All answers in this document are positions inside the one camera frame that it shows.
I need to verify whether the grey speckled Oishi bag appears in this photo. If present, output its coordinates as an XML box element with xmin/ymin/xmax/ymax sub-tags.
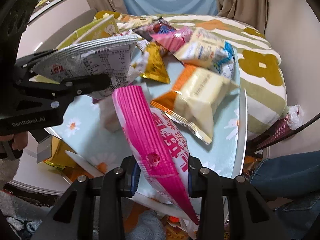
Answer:
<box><xmin>32</xmin><ymin>34</ymin><xmax>143</xmax><ymax>100</ymax></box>

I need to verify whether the pink white Oishi bag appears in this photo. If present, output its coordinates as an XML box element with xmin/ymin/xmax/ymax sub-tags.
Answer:
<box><xmin>112</xmin><ymin>85</ymin><xmax>199</xmax><ymax>224</ymax></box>

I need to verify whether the person's left hand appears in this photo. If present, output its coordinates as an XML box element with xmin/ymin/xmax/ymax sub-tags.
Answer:
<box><xmin>0</xmin><ymin>132</ymin><xmax>28</xmax><ymax>151</ymax></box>

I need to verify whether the pale pink snack pack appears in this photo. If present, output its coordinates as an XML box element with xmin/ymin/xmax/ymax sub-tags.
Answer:
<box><xmin>98</xmin><ymin>96</ymin><xmax>121</xmax><ymax>133</ymax></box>

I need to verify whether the yellow green cardboard box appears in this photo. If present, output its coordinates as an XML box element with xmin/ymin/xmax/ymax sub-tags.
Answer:
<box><xmin>32</xmin><ymin>14</ymin><xmax>119</xmax><ymax>83</ymax></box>

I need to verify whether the gold foil snack bag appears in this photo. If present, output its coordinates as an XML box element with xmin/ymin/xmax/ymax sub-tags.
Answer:
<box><xmin>140</xmin><ymin>42</ymin><xmax>170</xmax><ymax>83</ymax></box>

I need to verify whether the dark red blue snack bag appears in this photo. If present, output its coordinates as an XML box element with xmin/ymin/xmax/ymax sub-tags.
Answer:
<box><xmin>132</xmin><ymin>17</ymin><xmax>176</xmax><ymax>41</ymax></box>

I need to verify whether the pink wafer snack pack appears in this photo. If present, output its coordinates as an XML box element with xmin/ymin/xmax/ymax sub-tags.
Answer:
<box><xmin>151</xmin><ymin>27</ymin><xmax>193</xmax><ymax>53</ymax></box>

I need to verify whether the ice cream cone toy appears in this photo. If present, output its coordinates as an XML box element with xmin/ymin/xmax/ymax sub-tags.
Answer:
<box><xmin>247</xmin><ymin>105</ymin><xmax>304</xmax><ymax>150</ymax></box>

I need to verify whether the cream orange snack bag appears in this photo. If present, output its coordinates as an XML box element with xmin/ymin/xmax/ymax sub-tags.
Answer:
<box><xmin>151</xmin><ymin>64</ymin><xmax>239</xmax><ymax>145</ymax></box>

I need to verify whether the white blue snack bag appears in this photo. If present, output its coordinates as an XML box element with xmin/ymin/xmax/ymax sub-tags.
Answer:
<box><xmin>174</xmin><ymin>28</ymin><xmax>235</xmax><ymax>79</ymax></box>

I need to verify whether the floral striped bed quilt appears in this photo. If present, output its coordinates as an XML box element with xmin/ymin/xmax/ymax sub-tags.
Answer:
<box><xmin>93</xmin><ymin>10</ymin><xmax>289</xmax><ymax>140</ymax></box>

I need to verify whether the beige curtain right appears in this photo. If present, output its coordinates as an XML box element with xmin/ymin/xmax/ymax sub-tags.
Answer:
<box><xmin>216</xmin><ymin>0</ymin><xmax>268</xmax><ymax>34</ymax></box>

